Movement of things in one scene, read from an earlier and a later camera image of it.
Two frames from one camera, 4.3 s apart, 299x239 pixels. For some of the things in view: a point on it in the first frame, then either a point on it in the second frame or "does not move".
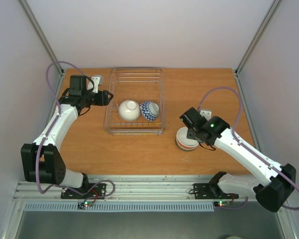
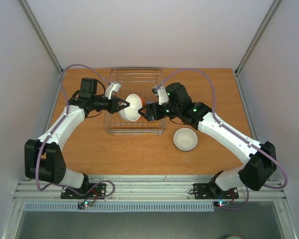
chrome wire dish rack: (142, 84) does not move
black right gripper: (192, 122) → (151, 111)
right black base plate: (211, 191) does not move
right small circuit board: (224, 203) does not move
